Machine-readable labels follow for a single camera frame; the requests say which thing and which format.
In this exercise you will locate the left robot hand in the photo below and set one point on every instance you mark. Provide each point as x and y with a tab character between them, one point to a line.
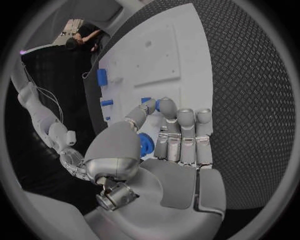
164	187

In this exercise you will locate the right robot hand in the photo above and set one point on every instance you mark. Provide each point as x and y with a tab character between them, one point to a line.
72	161

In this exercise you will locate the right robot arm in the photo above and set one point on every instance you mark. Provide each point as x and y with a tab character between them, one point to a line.
44	116

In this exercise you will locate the white task board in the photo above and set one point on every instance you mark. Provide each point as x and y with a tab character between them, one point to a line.
164	56

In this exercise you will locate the blue gear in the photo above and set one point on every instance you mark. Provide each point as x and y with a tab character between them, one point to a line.
146	145

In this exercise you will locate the blue plug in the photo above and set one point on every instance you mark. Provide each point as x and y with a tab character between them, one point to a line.
107	102

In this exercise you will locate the thick blue cylinder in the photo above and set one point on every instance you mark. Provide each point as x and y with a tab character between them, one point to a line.
102	76

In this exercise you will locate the blue block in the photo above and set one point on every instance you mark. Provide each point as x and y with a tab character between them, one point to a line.
145	100

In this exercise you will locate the person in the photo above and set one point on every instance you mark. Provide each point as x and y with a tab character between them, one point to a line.
86	31

